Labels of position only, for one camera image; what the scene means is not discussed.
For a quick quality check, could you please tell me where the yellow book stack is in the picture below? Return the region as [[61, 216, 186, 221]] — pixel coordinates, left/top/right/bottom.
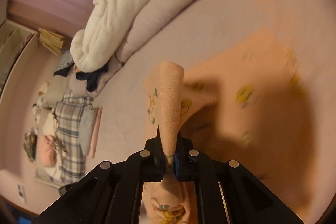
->
[[38, 28, 66, 56]]

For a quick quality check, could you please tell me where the white shelf unit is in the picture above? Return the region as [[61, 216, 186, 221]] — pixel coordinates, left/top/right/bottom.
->
[[0, 19, 38, 93]]

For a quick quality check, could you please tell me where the plaid grey pillow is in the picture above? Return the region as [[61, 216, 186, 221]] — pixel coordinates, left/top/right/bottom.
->
[[53, 88, 95, 184]]

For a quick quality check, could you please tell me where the peach cartoon print garment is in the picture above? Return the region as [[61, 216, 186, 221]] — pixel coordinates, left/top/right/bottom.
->
[[143, 29, 314, 223]]

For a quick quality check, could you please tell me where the white fluffy blanket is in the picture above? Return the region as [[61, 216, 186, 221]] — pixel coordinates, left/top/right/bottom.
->
[[70, 0, 149, 73]]

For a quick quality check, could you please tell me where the white wall socket plate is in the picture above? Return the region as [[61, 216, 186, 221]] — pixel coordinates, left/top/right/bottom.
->
[[17, 184, 26, 204]]

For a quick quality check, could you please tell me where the dark clothing item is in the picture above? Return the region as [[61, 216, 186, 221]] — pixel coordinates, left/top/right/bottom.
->
[[75, 64, 108, 92]]

